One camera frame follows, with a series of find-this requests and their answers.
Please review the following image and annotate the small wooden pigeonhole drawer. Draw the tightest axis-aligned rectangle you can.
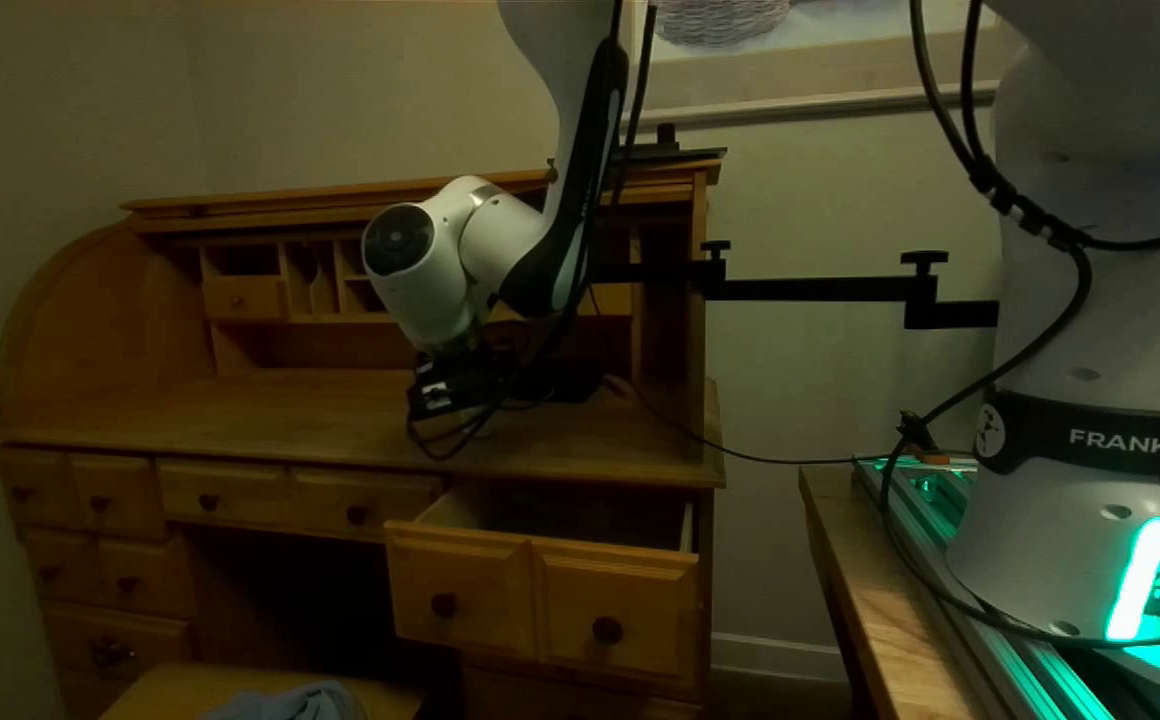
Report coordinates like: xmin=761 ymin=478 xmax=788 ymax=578
xmin=201 ymin=272 xmax=291 ymax=324
xmin=593 ymin=277 xmax=641 ymax=320

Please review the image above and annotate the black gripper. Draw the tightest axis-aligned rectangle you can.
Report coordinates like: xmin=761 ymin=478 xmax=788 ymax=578
xmin=403 ymin=333 xmax=518 ymax=422

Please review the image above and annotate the wooden roll-top desk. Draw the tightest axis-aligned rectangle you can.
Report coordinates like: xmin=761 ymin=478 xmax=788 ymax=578
xmin=0 ymin=156 xmax=733 ymax=720

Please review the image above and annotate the open wooden desk drawer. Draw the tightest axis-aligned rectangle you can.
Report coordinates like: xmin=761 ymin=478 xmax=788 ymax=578
xmin=382 ymin=478 xmax=709 ymax=691

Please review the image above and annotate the blue cloth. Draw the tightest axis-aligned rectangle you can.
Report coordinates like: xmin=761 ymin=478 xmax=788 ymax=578
xmin=204 ymin=676 xmax=374 ymax=720

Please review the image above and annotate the closed wooden desk drawer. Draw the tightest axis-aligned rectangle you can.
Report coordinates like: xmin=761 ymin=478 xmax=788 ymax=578
xmin=0 ymin=446 xmax=82 ymax=526
xmin=98 ymin=532 xmax=198 ymax=618
xmin=458 ymin=658 xmax=714 ymax=720
xmin=157 ymin=454 xmax=297 ymax=532
xmin=41 ymin=602 xmax=198 ymax=686
xmin=15 ymin=525 xmax=110 ymax=606
xmin=287 ymin=464 xmax=450 ymax=547
xmin=71 ymin=452 xmax=163 ymax=536

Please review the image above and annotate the framed wall picture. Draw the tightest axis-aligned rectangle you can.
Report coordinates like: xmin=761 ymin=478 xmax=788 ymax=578
xmin=612 ymin=0 xmax=1014 ymax=133

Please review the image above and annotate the black wrist cable bundle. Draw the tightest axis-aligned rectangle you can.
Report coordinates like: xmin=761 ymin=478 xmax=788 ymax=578
xmin=403 ymin=0 xmax=1160 ymax=464

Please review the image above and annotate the metal robot mounting plate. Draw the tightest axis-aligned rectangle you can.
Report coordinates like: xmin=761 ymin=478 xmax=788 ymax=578
xmin=854 ymin=452 xmax=1160 ymax=720

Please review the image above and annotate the black box on desk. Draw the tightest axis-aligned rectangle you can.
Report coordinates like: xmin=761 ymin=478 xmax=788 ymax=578
xmin=514 ymin=355 xmax=603 ymax=409

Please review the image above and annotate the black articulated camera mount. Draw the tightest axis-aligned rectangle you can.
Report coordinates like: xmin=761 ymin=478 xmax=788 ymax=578
xmin=603 ymin=121 xmax=1005 ymax=333

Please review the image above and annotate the wooden stool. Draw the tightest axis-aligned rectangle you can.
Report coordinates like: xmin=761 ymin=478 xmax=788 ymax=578
xmin=98 ymin=658 xmax=427 ymax=720

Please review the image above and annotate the thin black robot base cable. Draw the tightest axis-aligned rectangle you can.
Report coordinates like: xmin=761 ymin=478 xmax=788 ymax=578
xmin=878 ymin=236 xmax=1095 ymax=642

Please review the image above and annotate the thin black wall cable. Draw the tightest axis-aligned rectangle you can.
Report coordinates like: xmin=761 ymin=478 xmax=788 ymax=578
xmin=603 ymin=374 xmax=912 ymax=471

